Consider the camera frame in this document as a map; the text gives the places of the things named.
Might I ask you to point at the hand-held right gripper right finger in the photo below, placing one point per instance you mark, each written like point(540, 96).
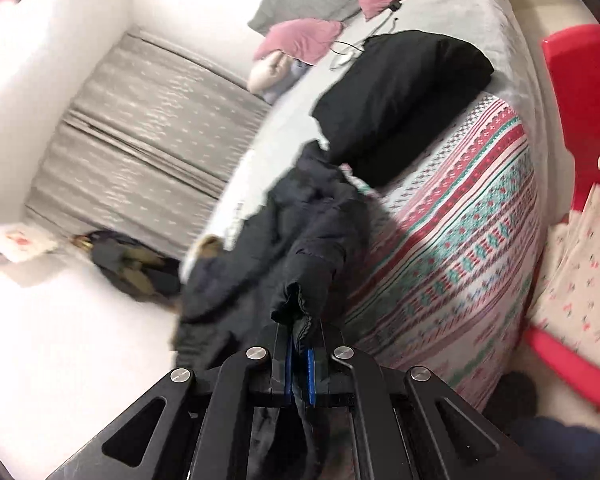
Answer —
point(310, 377)

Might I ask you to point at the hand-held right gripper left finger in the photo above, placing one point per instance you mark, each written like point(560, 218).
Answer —
point(288, 372)

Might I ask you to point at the black puffer jacket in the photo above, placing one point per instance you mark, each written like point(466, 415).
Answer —
point(300, 240)

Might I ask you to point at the hanging dark clothes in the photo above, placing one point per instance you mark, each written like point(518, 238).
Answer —
point(125, 267)

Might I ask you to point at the brown fur-trimmed coat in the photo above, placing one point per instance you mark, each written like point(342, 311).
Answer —
point(208, 246)

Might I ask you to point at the red green patterned blanket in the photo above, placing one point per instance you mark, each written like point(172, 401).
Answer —
point(455, 240)

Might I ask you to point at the person's blue trouser leg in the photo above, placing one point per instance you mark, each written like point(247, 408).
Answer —
point(555, 447)

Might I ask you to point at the floral print cloth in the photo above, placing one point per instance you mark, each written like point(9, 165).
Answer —
point(575, 280)

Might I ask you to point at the grey patterned curtain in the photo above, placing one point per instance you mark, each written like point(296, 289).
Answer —
point(145, 125)

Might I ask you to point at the folded blue-grey blanket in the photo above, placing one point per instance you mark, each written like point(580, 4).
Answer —
point(292, 80)

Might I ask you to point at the black fleece garment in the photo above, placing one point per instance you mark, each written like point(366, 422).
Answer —
point(400, 95)

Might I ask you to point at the grey bed sheet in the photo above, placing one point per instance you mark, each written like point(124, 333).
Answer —
point(445, 15)

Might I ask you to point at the red plastic chair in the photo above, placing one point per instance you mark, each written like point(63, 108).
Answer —
point(580, 85)

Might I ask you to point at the white wall paper sheet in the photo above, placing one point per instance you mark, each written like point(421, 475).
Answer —
point(17, 242)

